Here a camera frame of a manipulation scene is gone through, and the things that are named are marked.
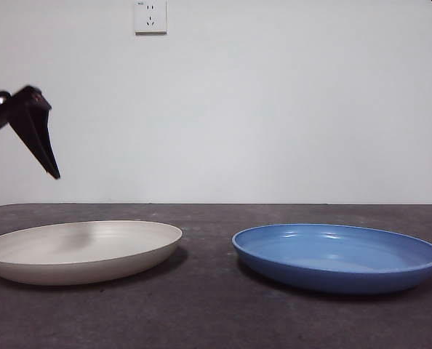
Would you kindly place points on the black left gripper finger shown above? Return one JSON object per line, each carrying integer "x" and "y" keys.
{"x": 30, "y": 127}
{"x": 52, "y": 156}

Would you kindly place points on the white plate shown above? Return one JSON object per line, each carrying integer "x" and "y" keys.
{"x": 74, "y": 261}

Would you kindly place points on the blue plate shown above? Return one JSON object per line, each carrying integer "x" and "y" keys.
{"x": 328, "y": 276}

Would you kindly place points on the white wall power outlet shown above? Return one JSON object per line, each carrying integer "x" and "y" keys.
{"x": 150, "y": 18}

